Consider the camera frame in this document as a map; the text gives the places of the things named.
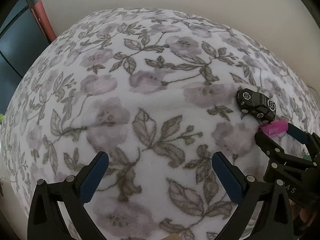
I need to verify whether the thin cable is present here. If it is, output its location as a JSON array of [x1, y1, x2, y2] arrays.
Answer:
[[307, 85, 320, 100]]

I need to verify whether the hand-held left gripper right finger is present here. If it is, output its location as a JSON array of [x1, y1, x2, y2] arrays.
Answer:
[[211, 152, 295, 240]]

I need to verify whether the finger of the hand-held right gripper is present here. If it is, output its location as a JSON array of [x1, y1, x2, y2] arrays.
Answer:
[[287, 123, 320, 161], [255, 130, 286, 180]]

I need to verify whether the person's right hand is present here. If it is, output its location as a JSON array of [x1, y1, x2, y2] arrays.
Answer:
[[291, 201, 318, 233]]

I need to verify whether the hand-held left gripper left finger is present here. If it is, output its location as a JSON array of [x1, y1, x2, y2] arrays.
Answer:
[[27, 151, 110, 240]]

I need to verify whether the floral blanket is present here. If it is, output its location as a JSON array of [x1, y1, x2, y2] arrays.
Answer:
[[0, 7, 318, 240]]

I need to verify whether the dark wardrobe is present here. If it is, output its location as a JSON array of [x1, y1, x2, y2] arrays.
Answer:
[[0, 0, 35, 100]]

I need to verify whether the black toy car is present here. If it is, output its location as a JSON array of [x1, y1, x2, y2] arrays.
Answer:
[[236, 88, 277, 125]]

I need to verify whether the purple lighter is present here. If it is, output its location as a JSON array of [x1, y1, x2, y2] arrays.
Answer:
[[258, 120, 288, 137]]

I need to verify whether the pink rolled mat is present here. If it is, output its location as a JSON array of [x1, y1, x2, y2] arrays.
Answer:
[[31, 1, 57, 43]]

